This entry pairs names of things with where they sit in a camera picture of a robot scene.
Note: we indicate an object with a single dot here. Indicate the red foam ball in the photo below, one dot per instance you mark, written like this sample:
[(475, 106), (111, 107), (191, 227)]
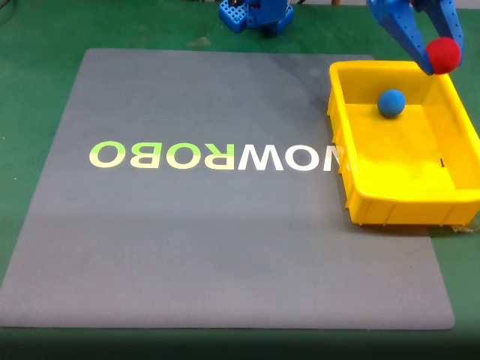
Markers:
[(443, 54)]

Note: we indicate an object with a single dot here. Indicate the blue foam ball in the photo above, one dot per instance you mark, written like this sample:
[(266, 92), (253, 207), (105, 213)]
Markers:
[(391, 104)]

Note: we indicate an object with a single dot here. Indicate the yellow plastic bin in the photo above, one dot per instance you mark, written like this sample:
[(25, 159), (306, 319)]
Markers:
[(401, 165)]

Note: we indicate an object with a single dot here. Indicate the clear tape scrap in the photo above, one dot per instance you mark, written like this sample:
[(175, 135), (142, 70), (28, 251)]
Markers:
[(462, 227)]

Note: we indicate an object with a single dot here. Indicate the grey mat with ROBOWOW print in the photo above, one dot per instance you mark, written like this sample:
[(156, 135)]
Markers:
[(210, 232)]

